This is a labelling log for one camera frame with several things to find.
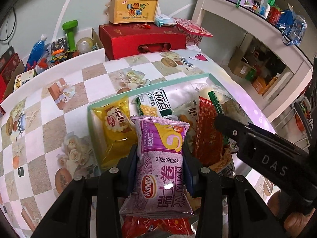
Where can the person's right hand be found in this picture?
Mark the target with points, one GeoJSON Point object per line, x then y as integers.
{"type": "Point", "coordinates": [294, 223]}

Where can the blue filled plastic bottle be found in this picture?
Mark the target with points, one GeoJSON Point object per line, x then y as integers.
{"type": "Point", "coordinates": [38, 50]}

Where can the open cardboard box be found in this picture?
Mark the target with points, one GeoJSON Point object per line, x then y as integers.
{"type": "Point", "coordinates": [97, 41]}

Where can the pink purple cake roll packet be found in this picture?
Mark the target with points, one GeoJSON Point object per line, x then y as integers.
{"type": "Point", "coordinates": [158, 173]}

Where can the pile of small toys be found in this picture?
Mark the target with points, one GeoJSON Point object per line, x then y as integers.
{"type": "Point", "coordinates": [272, 14]}

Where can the plain red box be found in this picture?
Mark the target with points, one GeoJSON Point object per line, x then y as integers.
{"type": "Point", "coordinates": [2, 84]}

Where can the light blue wipes pack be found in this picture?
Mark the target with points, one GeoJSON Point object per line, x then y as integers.
{"type": "Point", "coordinates": [163, 21]}

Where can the printed checkered tablecloth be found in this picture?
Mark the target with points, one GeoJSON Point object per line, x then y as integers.
{"type": "Point", "coordinates": [44, 129]}

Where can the blue clear plastic bag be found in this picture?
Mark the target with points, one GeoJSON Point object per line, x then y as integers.
{"type": "Point", "coordinates": [296, 29]}

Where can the green box under shelf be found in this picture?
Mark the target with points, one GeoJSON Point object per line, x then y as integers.
{"type": "Point", "coordinates": [250, 74]}

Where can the large red gift box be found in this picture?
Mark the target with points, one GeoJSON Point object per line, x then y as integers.
{"type": "Point", "coordinates": [138, 38]}

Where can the yellow snack packet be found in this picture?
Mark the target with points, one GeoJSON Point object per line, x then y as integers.
{"type": "Point", "coordinates": [114, 133]}

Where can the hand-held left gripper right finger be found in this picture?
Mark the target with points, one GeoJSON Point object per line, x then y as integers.
{"type": "Point", "coordinates": [192, 181]}

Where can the white nut pastry packet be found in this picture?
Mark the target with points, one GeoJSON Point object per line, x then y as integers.
{"type": "Point", "coordinates": [185, 112]}

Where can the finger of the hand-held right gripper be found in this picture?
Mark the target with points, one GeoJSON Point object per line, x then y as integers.
{"type": "Point", "coordinates": [230, 127]}

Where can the beige orange snack packet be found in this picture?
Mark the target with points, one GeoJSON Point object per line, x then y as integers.
{"type": "Point", "coordinates": [221, 164]}

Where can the dark red gold patterned packet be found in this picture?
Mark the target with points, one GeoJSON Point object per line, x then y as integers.
{"type": "Point", "coordinates": [208, 133]}

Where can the round bread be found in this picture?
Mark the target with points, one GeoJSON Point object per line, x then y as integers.
{"type": "Point", "coordinates": [232, 109]}

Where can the green dumbbell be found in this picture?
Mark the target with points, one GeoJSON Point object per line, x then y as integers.
{"type": "Point", "coordinates": [70, 33]}

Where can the green snack packet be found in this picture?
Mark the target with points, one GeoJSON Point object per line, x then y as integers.
{"type": "Point", "coordinates": [215, 101]}

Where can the white green corn packet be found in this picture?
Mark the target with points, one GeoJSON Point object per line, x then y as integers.
{"type": "Point", "coordinates": [153, 104]}

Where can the cardboard box under shelf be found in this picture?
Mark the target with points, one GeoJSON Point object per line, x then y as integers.
{"type": "Point", "coordinates": [240, 65]}

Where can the dark brown carton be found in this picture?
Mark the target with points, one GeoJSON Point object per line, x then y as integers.
{"type": "Point", "coordinates": [11, 63]}

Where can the colourful toy bundle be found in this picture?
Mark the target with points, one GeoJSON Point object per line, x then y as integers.
{"type": "Point", "coordinates": [58, 48]}

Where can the orange box under shelf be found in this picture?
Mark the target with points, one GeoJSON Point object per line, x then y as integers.
{"type": "Point", "coordinates": [260, 84]}

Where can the teal rimmed white tray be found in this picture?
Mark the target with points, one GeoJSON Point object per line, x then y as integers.
{"type": "Point", "coordinates": [184, 89]}

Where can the red patterned lidded box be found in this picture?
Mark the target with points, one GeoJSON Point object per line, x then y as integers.
{"type": "Point", "coordinates": [193, 27]}

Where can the bright red snack packet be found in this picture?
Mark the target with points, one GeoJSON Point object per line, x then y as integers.
{"type": "Point", "coordinates": [153, 226]}

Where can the white shelf unit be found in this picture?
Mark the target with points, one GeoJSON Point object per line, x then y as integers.
{"type": "Point", "coordinates": [247, 22]}

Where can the clear plastic ball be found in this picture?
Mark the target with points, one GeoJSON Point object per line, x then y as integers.
{"type": "Point", "coordinates": [85, 45]}

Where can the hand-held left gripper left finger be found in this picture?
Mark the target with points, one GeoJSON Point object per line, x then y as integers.
{"type": "Point", "coordinates": [123, 176]}

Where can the small black square tag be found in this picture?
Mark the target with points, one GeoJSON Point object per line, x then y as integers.
{"type": "Point", "coordinates": [20, 172]}

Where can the small yellow white box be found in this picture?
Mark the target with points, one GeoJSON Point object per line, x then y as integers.
{"type": "Point", "coordinates": [23, 79]}

